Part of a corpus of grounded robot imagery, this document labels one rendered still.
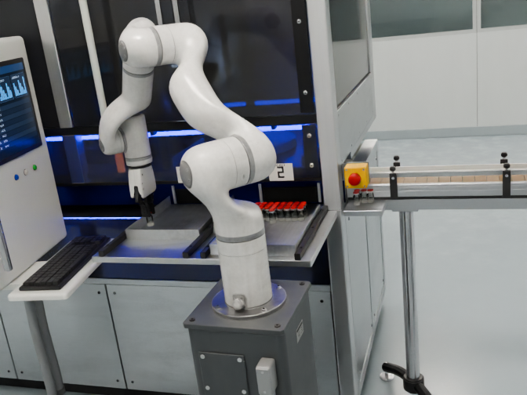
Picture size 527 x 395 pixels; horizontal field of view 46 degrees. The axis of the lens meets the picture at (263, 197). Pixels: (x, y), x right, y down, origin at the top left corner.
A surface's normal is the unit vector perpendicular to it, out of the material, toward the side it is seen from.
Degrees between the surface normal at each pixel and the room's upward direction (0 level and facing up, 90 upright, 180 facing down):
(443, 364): 0
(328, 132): 90
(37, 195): 90
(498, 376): 0
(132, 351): 90
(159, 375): 90
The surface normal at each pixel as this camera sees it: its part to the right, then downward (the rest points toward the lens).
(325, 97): -0.29, 0.33
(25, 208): 0.98, -0.06
